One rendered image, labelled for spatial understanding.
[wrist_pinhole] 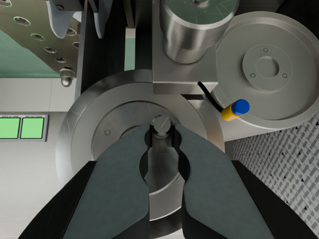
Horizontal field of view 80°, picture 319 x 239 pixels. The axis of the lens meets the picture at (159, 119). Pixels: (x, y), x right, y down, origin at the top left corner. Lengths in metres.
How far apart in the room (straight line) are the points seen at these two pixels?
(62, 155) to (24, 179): 0.41
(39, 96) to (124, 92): 3.28
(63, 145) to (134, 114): 0.07
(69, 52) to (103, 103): 0.33
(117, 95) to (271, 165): 0.24
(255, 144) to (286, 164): 0.08
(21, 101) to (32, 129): 2.99
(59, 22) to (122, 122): 0.12
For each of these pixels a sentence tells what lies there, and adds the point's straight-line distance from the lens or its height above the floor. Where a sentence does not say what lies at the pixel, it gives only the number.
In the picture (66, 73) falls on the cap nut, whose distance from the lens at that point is 0.57.
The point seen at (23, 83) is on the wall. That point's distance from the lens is 3.64.
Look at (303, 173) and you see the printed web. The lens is 0.27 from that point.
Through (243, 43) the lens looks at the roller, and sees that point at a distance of 0.22.
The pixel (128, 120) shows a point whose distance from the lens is 0.15.
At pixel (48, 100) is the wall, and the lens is 3.36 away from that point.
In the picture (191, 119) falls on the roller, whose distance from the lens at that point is 0.17.
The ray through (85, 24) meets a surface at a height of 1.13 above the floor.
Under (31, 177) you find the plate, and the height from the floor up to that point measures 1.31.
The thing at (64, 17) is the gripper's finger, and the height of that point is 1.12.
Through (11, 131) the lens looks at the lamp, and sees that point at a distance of 0.61.
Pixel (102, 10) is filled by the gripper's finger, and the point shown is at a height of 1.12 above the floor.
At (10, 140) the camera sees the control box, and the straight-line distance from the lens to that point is 0.61.
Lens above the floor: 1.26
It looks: 11 degrees down
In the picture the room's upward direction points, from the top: 180 degrees clockwise
